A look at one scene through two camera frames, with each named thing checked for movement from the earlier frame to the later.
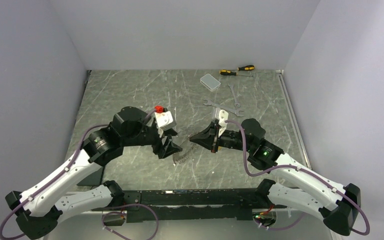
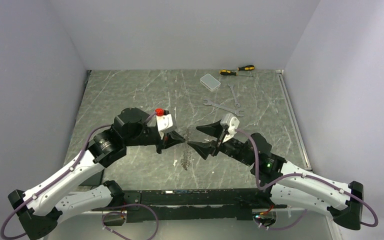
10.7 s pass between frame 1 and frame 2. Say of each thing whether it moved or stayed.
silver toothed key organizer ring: moved
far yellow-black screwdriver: stayed
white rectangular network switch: stayed
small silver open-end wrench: stayed
